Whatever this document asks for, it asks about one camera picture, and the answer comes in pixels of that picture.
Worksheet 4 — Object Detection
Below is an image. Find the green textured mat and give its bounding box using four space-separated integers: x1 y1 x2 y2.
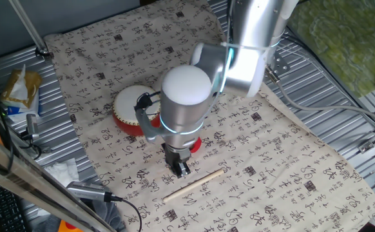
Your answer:
286 0 375 99

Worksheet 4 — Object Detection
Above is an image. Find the aluminium frame bar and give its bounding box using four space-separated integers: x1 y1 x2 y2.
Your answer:
0 127 117 232

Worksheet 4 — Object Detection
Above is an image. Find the beige calligraphy print cloth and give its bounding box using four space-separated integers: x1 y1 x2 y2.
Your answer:
43 0 375 232

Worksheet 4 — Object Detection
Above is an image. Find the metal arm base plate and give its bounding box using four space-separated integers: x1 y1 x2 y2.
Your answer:
273 53 291 77

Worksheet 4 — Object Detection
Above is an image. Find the black keyboard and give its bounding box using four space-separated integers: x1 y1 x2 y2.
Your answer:
0 176 28 232

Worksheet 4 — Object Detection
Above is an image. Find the thin metal pole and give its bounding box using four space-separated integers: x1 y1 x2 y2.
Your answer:
8 0 52 59

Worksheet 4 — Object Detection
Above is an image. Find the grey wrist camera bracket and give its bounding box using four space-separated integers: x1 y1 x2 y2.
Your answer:
135 108 162 144

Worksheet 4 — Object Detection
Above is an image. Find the orange emergency stop box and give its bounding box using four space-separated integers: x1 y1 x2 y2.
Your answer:
57 220 82 232

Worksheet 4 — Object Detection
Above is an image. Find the black camera cable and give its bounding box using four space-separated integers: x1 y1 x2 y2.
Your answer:
119 198 143 232

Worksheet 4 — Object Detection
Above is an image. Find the red drum with white head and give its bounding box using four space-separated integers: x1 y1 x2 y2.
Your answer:
111 84 162 137

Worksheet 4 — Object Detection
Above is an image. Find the light wooden drumstick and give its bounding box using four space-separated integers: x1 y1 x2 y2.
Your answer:
162 168 226 204

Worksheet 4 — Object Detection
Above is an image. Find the crumpled white tissue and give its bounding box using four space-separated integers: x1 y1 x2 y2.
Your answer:
44 157 81 188

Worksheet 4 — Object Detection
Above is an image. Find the black device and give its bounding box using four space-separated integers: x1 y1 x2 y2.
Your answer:
25 113 40 142

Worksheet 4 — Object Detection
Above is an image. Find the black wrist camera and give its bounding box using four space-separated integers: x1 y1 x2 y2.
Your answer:
134 92 153 112

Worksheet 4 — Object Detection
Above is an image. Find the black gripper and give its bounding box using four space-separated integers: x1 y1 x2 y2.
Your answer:
160 143 193 179

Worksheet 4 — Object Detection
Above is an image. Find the silver camera with black plug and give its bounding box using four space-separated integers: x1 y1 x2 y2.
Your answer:
66 180 123 203

